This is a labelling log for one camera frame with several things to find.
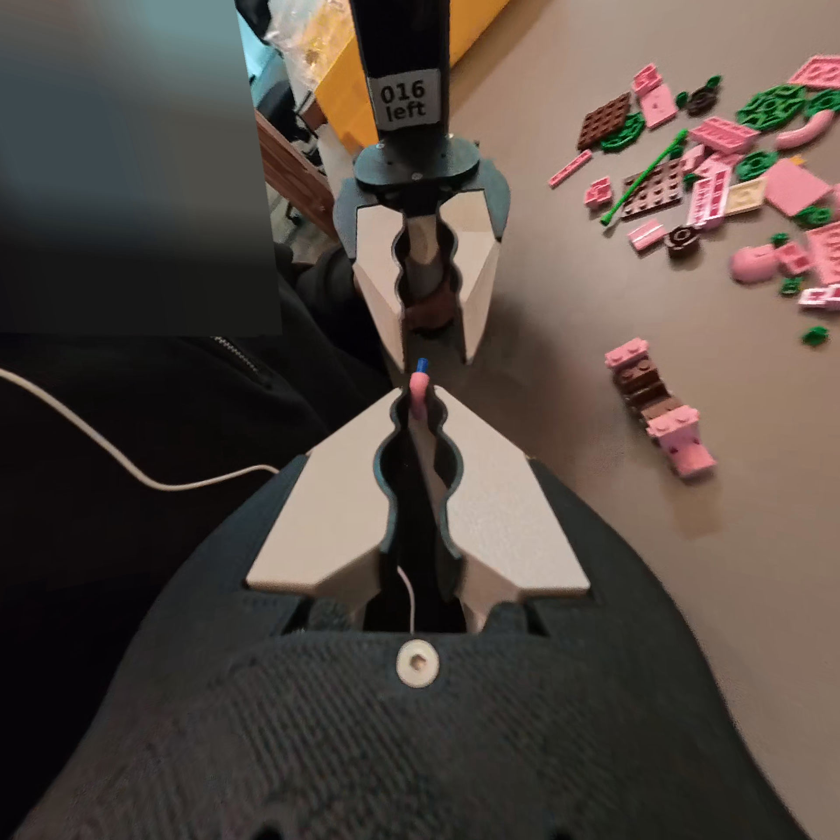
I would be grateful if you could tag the person's black jacket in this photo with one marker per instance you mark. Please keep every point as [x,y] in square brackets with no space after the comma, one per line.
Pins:
[131,426]

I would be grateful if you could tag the pink elbow piece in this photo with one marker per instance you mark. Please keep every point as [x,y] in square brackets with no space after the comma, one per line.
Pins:
[418,394]

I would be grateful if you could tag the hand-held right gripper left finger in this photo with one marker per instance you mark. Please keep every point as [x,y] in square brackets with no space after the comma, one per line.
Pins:
[315,525]

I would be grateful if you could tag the yellow plastic bin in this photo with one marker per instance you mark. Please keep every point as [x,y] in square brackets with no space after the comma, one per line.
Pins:
[341,98]

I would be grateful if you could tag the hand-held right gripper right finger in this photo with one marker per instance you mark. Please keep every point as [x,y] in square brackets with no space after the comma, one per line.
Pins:
[512,525]

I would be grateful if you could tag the wooden post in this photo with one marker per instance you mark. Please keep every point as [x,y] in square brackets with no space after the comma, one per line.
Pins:
[295,170]

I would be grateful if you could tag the pile of toy bricks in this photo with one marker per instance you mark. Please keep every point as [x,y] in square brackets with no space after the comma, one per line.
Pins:
[722,134]

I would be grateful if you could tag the pink brown brick assembly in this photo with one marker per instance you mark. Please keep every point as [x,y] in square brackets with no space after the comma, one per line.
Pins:
[656,400]

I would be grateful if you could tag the clear plastic bag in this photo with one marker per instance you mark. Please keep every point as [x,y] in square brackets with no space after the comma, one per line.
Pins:
[308,39]

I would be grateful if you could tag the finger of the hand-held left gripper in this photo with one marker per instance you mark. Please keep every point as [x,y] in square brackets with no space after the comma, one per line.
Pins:
[479,275]
[374,262]

